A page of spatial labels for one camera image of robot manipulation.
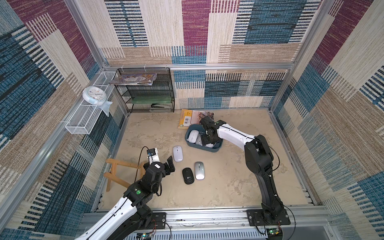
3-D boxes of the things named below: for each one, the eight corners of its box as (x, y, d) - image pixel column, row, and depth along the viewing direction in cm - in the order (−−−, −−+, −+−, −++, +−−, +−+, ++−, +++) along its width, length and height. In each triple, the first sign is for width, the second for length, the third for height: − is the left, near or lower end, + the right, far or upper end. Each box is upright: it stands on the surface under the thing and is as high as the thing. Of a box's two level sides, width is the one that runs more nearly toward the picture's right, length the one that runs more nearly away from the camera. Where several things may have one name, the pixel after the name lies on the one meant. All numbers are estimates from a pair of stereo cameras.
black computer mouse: (185, 185, 87) (185, 184, 84) (181, 170, 92) (181, 168, 90) (195, 182, 88) (195, 181, 85) (191, 168, 93) (191, 166, 91)
